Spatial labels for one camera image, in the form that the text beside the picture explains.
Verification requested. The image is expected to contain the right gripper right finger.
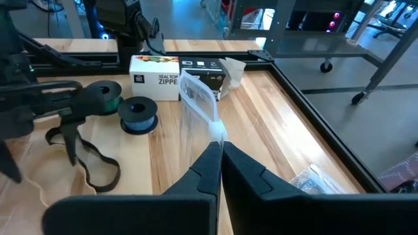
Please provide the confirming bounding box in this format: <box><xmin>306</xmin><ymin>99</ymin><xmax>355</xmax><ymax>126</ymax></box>
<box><xmin>222</xmin><ymin>140</ymin><xmax>418</xmax><ymax>235</ymax></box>

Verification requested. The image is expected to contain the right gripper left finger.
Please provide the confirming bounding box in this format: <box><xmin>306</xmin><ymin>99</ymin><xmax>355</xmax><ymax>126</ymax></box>
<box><xmin>42</xmin><ymin>141</ymin><xmax>223</xmax><ymax>235</ymax></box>

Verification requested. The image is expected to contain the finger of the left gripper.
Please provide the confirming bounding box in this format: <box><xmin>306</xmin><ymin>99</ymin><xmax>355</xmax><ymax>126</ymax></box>
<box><xmin>60</xmin><ymin>121</ymin><xmax>85</xmax><ymax>166</ymax></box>
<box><xmin>0</xmin><ymin>140</ymin><xmax>23</xmax><ymax>183</ymax></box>

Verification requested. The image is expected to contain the wide blue rubber band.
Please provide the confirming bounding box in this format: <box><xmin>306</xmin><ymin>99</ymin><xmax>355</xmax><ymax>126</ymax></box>
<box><xmin>298</xmin><ymin>176</ymin><xmax>324</xmax><ymax>194</ymax></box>

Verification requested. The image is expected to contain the tan rubber band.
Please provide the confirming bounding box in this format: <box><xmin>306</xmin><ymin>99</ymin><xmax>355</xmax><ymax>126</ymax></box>
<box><xmin>6</xmin><ymin>129</ymin><xmax>97</xmax><ymax>210</ymax></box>

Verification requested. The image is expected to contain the clear zipper bag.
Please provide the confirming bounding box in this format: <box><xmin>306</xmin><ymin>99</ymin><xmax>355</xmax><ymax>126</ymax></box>
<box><xmin>218</xmin><ymin>57</ymin><xmax>247</xmax><ymax>99</ymax></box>
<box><xmin>178</xmin><ymin>69</ymin><xmax>229</xmax><ymax>170</ymax></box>
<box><xmin>289</xmin><ymin>164</ymin><xmax>349</xmax><ymax>196</ymax></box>

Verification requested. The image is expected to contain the black white zipper bag box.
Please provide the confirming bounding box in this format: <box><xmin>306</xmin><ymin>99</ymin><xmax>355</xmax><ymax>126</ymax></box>
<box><xmin>129</xmin><ymin>54</ymin><xmax>227</xmax><ymax>102</ymax></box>

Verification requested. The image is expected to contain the thick black rubber band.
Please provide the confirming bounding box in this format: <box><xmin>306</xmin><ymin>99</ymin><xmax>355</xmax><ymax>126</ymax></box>
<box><xmin>44</xmin><ymin>125</ymin><xmax>121</xmax><ymax>193</ymax></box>

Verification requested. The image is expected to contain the black device with pink lights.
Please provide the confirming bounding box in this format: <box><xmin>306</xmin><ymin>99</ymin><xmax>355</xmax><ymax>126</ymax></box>
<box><xmin>289</xmin><ymin>9</ymin><xmax>347</xmax><ymax>34</ymax></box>

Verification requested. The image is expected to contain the black office chair base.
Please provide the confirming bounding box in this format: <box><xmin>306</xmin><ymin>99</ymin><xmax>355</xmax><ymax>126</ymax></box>
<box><xmin>368</xmin><ymin>0</ymin><xmax>418</xmax><ymax>40</ymax></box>

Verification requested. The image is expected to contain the blue wire spool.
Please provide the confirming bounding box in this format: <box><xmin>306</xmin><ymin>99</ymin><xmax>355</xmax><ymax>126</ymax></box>
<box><xmin>117</xmin><ymin>96</ymin><xmax>159</xmax><ymax>136</ymax></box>

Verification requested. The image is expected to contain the black aluminium table frame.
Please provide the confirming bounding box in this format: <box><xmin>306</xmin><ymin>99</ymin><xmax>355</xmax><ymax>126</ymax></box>
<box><xmin>18</xmin><ymin>32</ymin><xmax>388</xmax><ymax>194</ymax></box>

